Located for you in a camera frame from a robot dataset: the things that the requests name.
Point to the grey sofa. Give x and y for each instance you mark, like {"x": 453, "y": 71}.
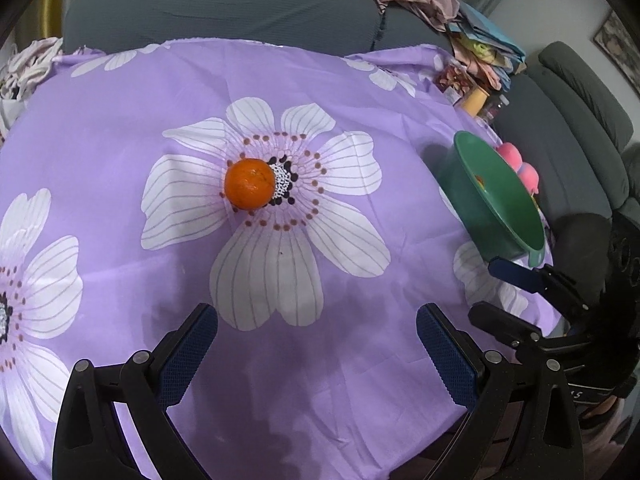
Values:
{"x": 225, "y": 5}

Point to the stack of colourful folded cloths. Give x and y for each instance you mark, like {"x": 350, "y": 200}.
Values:
{"x": 487, "y": 45}

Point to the green plastic bowl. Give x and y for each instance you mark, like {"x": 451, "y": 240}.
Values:
{"x": 500, "y": 205}

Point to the dark framed wall picture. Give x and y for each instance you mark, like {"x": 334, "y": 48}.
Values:
{"x": 617, "y": 40}

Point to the grey recliner armchair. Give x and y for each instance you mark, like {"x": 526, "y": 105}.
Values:
{"x": 570, "y": 125}

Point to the purple flower print cloth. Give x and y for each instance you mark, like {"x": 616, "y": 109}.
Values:
{"x": 350, "y": 360}

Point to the gold curtain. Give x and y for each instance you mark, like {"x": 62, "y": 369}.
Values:
{"x": 47, "y": 5}

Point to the orange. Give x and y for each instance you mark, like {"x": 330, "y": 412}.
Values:
{"x": 249, "y": 184}

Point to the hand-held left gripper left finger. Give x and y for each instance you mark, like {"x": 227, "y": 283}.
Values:
{"x": 187, "y": 355}

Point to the white clothing pile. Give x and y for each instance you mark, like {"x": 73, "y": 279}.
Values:
{"x": 27, "y": 65}

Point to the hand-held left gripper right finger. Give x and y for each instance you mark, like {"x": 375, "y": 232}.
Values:
{"x": 445, "y": 360}

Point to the pink plush toy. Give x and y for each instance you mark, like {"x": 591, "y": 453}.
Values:
{"x": 525, "y": 172}

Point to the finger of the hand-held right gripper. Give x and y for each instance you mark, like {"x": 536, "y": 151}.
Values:
{"x": 510, "y": 271}
{"x": 500, "y": 322}

